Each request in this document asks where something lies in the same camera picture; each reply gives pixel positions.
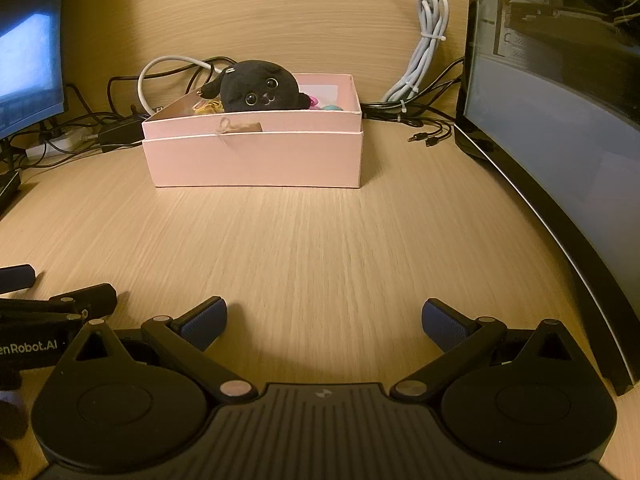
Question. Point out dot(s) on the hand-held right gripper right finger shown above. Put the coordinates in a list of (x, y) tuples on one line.
[(442, 327)]

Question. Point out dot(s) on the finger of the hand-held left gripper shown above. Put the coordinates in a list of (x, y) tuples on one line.
[(95, 297), (17, 277)]

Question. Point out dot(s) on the small yellow toy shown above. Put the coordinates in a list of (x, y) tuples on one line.
[(210, 106)]

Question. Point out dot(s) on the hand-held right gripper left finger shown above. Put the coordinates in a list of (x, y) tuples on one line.
[(202, 322)]

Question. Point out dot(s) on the pink cardboard box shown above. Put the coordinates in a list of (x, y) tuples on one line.
[(250, 160)]

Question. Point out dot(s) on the curved black monitor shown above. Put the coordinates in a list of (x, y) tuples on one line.
[(550, 135)]

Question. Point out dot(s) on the black plush toy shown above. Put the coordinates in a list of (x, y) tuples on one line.
[(260, 85)]

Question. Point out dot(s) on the brown tag with bow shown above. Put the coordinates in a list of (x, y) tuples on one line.
[(240, 127)]

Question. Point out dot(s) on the small teal toy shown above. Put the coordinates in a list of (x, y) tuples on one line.
[(331, 107)]

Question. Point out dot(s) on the black power adapter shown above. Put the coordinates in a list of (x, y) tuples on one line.
[(120, 132)]

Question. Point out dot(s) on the white power strip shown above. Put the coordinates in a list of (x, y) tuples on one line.
[(60, 142)]

